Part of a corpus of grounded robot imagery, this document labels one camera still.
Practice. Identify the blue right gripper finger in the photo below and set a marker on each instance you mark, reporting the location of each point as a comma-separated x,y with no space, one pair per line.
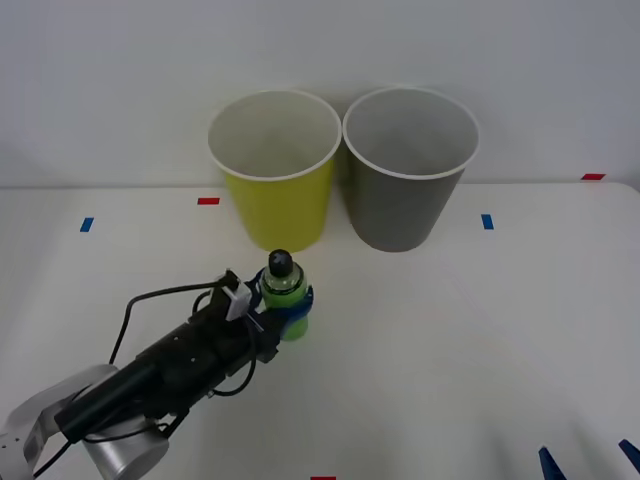
551,467
632,454

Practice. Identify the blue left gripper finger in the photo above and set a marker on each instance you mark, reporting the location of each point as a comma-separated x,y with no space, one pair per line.
256,295
299,311

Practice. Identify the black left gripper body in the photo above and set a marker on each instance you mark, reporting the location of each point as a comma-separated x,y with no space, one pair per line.
235,340

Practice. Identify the green bottle with black cap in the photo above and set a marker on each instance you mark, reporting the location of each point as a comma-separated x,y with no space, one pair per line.
282,295

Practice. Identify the silver and black left arm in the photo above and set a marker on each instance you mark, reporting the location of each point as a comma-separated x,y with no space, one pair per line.
125,445

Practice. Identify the yellow-green plastic waste bin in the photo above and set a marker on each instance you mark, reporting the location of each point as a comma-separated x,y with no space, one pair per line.
280,210

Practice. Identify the grey plastic waste bin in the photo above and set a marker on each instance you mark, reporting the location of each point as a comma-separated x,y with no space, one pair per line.
400,210

